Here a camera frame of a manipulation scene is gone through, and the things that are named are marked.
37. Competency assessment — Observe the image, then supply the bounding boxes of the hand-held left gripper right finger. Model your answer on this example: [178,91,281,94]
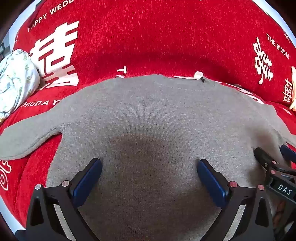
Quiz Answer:
[196,159,276,241]

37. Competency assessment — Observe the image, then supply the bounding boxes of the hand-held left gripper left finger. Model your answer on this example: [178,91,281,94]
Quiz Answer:
[24,158,103,241]

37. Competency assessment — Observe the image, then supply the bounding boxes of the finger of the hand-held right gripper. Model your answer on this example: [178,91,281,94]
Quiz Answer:
[279,144,296,164]
[253,147,275,173]

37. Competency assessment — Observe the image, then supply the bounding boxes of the grey knit sweater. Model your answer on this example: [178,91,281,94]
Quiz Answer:
[0,74,296,241]

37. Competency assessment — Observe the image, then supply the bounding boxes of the cream folded cloth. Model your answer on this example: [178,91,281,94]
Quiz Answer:
[289,66,296,110]

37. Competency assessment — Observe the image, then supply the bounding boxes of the floral white cloth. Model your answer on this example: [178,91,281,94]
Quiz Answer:
[0,49,41,121]

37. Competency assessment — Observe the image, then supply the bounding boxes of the red printed sofa blanket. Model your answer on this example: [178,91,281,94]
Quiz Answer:
[0,0,296,229]

